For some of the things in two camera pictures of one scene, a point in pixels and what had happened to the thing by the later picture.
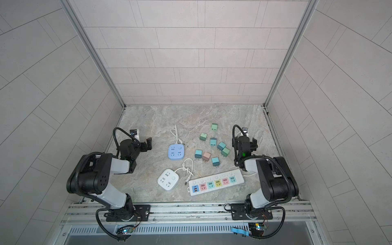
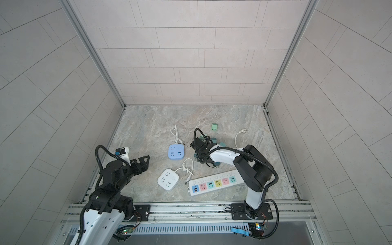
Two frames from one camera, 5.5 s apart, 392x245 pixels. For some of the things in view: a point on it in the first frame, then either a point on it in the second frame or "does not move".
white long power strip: x=210 y=183 does not move
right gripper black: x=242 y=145 → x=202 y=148
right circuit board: x=256 y=229 does not move
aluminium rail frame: x=189 y=213 does not move
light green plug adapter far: x=214 y=126 does not move
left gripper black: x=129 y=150 → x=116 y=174
